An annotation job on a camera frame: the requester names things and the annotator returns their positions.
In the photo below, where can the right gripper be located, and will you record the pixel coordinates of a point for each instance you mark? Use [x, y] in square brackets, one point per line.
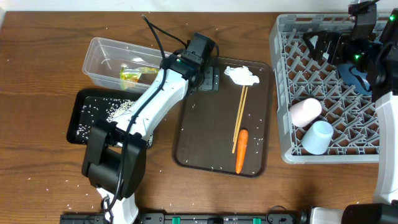
[339, 40]

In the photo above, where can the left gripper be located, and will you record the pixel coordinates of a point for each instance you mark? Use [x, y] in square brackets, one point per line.
[210, 78]

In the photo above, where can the white napkin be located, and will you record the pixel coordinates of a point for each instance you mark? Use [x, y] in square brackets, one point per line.
[241, 76]

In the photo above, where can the large dark blue plate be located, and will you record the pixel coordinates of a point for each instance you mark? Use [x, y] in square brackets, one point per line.
[352, 77]

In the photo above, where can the pink cup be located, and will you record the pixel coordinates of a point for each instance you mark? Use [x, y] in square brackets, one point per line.
[304, 112]

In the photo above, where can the orange carrot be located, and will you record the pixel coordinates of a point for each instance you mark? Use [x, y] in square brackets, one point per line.
[241, 149]

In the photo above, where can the yellow green snack wrapper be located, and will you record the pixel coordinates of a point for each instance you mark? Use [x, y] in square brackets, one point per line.
[136, 77]

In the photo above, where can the light blue cup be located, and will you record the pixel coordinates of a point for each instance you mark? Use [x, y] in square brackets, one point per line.
[317, 139]

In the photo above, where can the white rice pile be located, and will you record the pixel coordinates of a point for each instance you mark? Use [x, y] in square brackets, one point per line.
[96, 108]

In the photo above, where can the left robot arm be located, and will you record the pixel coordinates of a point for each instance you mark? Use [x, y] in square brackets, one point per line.
[115, 156]

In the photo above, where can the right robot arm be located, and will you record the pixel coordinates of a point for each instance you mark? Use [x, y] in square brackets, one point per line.
[379, 61]

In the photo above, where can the grey dishwasher rack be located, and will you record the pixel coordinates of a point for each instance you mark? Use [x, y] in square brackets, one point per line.
[299, 77]

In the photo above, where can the wooden chopstick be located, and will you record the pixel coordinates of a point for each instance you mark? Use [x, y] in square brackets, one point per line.
[239, 110]
[240, 119]

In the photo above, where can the brown serving tray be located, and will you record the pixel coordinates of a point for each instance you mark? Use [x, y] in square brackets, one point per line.
[205, 131]

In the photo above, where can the clear plastic bin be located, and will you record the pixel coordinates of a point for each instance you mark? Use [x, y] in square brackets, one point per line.
[106, 59]

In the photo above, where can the black tray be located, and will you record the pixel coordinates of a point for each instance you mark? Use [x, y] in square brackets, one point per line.
[96, 92]

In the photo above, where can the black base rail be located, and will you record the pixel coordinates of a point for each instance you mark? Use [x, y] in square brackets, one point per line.
[186, 218]

